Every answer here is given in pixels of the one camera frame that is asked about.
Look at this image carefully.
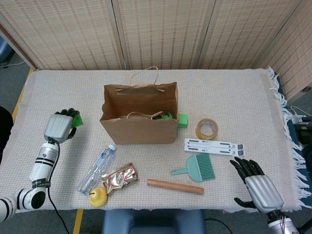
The clear packing tape roll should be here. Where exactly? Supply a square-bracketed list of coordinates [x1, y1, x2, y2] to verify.
[195, 118, 219, 140]

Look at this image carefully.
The green foam cube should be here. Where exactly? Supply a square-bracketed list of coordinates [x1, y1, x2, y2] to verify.
[177, 114, 189, 129]

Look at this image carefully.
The green toy building brick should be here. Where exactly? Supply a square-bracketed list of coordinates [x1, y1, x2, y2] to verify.
[72, 114, 84, 128]

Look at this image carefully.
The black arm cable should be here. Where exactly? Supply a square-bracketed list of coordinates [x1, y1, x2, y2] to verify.
[46, 137, 71, 234]

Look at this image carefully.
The white folding laptop stand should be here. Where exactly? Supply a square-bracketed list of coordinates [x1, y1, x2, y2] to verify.
[183, 138, 245, 158]

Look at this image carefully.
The green plastic bottle red cap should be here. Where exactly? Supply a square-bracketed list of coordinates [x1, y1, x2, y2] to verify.
[152, 111, 175, 121]

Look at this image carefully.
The beige woven tablecloth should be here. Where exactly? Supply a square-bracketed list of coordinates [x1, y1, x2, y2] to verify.
[0, 66, 307, 214]

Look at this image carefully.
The gold foil snack packet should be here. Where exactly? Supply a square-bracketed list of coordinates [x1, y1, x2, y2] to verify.
[101, 162, 139, 195]

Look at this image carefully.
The white power strip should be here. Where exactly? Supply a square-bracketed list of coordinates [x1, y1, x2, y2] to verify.
[290, 106, 310, 124]

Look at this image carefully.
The clear plastic water bottle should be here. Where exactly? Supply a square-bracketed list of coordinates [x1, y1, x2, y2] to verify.
[77, 144, 117, 195]

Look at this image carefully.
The teal dustpan brush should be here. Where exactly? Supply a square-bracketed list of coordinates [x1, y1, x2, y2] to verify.
[170, 153, 215, 182]

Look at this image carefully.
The brown paper bag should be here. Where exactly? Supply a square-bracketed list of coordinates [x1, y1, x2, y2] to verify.
[99, 66, 179, 145]

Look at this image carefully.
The yellow pear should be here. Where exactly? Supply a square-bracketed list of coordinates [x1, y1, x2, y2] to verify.
[89, 187, 108, 208]

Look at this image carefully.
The blue grey barrel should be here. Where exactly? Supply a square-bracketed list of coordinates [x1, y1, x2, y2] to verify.
[0, 36, 13, 64]

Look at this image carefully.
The woven folding screen panel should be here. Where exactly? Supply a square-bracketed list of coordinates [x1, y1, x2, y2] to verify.
[113, 0, 216, 71]
[0, 0, 122, 71]
[259, 0, 312, 100]
[197, 0, 304, 70]

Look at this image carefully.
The black box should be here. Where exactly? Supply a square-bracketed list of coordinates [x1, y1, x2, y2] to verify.
[293, 123, 312, 143]

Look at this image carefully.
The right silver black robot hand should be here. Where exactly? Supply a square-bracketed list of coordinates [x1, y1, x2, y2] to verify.
[230, 156, 285, 215]

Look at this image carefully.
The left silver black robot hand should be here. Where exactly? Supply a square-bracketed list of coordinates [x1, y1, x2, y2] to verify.
[43, 108, 81, 144]

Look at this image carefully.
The teal hand brush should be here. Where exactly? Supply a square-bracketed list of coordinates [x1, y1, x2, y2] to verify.
[195, 153, 215, 181]

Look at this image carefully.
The dark blue table cover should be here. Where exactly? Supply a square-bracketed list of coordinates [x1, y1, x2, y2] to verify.
[276, 73, 305, 152]

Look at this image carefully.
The wooden rolling pin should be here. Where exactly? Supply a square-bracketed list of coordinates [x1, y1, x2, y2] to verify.
[147, 179, 205, 195]

